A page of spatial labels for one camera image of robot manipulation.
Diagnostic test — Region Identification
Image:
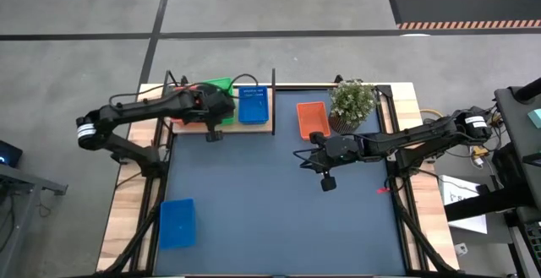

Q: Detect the black device with blue light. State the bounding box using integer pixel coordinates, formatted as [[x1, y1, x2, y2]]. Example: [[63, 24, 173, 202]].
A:
[[0, 139, 24, 169]]

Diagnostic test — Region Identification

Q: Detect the white paper sheet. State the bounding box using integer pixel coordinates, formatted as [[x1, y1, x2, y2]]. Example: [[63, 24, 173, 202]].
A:
[[438, 174, 489, 235]]

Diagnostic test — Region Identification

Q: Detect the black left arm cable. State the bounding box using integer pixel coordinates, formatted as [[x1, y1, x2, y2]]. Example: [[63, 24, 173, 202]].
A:
[[108, 73, 260, 106]]

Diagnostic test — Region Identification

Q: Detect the blue-grey table mat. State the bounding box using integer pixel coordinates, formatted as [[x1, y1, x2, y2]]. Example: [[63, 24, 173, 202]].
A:
[[154, 88, 407, 277]]

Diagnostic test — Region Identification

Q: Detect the black equipment stand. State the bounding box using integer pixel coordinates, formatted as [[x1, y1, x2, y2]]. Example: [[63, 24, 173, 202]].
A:
[[443, 76, 541, 278]]

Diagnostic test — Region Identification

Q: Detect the green plastic basket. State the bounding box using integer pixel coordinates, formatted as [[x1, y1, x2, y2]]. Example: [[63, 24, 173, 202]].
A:
[[201, 77, 237, 127]]

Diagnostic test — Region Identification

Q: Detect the blue plastic basket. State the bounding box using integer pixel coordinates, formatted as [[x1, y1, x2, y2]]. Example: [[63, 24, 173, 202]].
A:
[[158, 198, 197, 251], [238, 84, 271, 126]]

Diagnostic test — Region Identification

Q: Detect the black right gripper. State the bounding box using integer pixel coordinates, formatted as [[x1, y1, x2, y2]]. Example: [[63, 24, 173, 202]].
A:
[[293, 130, 363, 193]]

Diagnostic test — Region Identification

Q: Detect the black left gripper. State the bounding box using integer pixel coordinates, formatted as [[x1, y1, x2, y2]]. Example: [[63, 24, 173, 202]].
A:
[[183, 87, 237, 143]]

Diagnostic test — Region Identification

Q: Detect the grey metal side table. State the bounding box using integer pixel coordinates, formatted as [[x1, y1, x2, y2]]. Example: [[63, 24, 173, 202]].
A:
[[0, 163, 68, 278]]

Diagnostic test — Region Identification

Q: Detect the black hazard-striped floor mat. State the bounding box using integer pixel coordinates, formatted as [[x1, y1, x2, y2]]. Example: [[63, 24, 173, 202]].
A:
[[387, 0, 541, 30]]

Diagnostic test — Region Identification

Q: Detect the wooden shelf board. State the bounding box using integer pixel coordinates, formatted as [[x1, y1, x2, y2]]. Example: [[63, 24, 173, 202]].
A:
[[171, 86, 275, 134]]

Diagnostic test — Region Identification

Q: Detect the potted artificial plant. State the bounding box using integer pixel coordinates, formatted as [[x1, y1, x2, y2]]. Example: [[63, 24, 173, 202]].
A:
[[328, 78, 380, 135]]

